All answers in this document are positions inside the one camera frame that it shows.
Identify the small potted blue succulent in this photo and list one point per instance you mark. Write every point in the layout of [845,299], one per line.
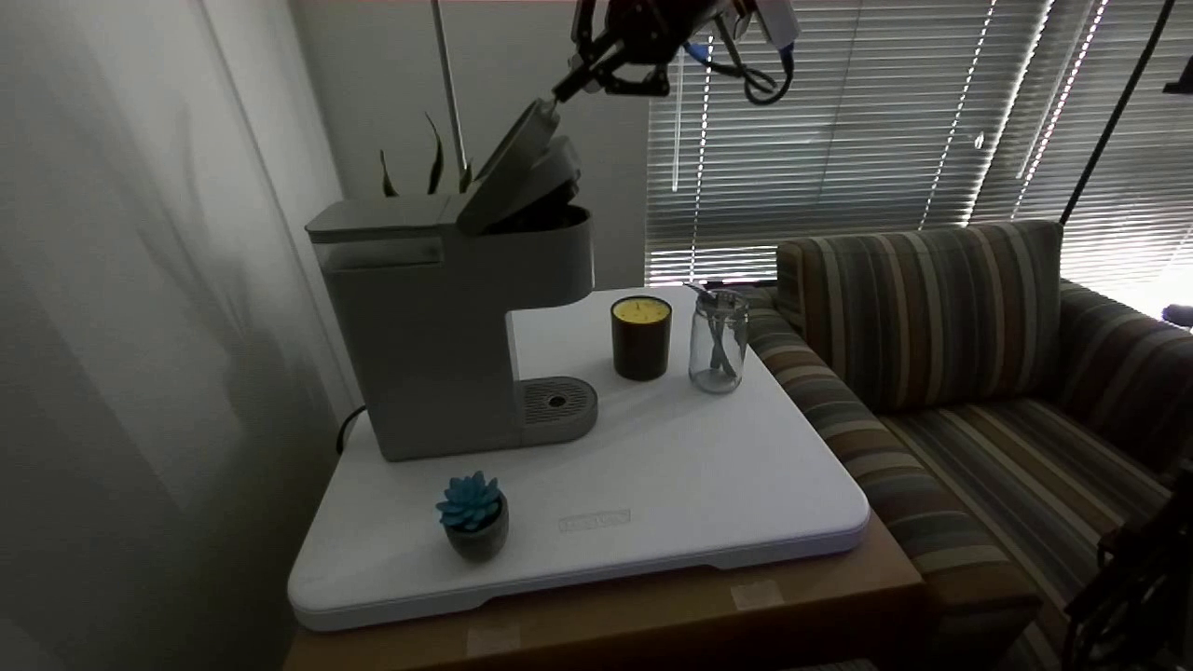
[473,515]

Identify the dark glass yellow candle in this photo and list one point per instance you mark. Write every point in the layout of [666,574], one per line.
[640,340]

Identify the grey window blinds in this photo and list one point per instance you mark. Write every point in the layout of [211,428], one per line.
[870,135]

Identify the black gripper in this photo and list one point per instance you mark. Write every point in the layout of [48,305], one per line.
[652,31]

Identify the striped fabric sofa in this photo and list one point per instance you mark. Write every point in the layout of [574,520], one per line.
[993,487]

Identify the grey coffeemaker chamber lid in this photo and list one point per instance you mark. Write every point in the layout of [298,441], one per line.
[524,170]

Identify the black stand frame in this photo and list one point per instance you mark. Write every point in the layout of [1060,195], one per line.
[1139,582]

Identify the small blue object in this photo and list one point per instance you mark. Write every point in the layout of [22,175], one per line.
[1179,314]

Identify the dark houseplant leaves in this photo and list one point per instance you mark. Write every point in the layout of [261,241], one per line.
[435,170]

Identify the clear glass jar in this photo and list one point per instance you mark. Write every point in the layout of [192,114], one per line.
[715,360]

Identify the small black mounted device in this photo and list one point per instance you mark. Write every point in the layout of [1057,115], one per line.
[1179,77]

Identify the thin black pole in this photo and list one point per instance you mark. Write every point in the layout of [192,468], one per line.
[1119,106]

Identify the grey coffeemaker body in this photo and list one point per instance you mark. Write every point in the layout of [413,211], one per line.
[423,335]

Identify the striped sofa back cushion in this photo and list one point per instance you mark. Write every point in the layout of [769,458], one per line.
[919,311]

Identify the silver fork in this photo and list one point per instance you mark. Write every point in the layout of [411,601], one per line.
[720,324]

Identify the white table board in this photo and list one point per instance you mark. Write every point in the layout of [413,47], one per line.
[693,615]

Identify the silver spoon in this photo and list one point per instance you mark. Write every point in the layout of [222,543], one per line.
[699,293]

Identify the white rectangular board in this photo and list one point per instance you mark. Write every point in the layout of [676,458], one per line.
[671,498]

